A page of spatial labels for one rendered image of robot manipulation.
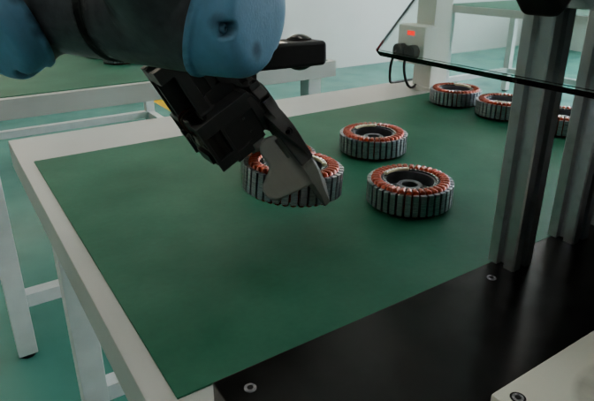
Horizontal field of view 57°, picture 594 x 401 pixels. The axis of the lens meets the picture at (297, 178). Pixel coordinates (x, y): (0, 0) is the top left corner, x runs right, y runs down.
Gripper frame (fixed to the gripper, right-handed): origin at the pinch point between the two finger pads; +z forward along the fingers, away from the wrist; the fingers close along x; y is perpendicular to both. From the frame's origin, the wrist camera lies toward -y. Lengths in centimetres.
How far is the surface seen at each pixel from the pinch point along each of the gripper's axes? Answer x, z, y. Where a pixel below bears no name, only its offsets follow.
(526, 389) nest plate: 32.3, 2.5, 3.9
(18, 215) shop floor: -202, 61, 56
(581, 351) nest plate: 31.9, 5.8, -2.1
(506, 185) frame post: 18.9, 2.8, -11.4
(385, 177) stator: -2.3, 10.8, -11.6
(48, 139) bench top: -56, -3, 20
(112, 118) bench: -273, 75, -7
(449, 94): -32, 32, -50
